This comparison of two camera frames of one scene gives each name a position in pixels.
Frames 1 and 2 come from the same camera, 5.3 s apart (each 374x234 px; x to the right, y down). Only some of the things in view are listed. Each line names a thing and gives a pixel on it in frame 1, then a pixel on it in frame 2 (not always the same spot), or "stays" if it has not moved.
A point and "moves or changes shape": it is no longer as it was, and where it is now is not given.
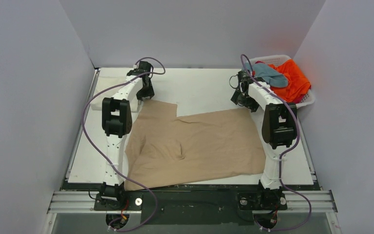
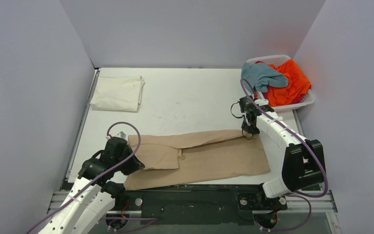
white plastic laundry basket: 309,98 stays
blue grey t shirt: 268,73 stays
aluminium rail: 83,202 stays
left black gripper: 145,92 → 130,160
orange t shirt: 298,83 stays
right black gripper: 247,102 → 248,123
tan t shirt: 164,149 moves or changes shape
